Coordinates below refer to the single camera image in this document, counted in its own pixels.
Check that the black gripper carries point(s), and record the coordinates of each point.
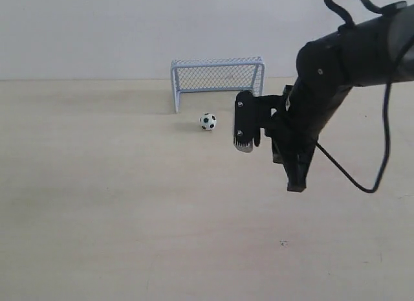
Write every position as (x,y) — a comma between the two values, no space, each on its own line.
(293,120)

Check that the black and white soccer ball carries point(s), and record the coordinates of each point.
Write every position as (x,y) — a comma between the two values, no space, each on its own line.
(208,121)

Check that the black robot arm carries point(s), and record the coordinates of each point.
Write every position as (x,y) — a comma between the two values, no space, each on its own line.
(375,52)

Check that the small white soccer goal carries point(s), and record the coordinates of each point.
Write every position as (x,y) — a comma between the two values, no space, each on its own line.
(215,75)

